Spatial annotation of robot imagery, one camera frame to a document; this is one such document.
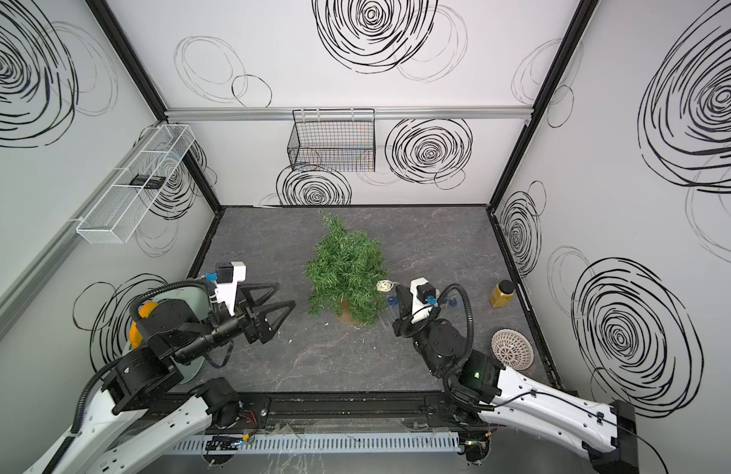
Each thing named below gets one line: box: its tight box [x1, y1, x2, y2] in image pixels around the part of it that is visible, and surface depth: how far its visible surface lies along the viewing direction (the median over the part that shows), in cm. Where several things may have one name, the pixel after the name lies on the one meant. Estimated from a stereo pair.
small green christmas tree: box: [304, 209, 389, 327], surface depth 70 cm
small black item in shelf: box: [129, 173, 166, 190], surface depth 79 cm
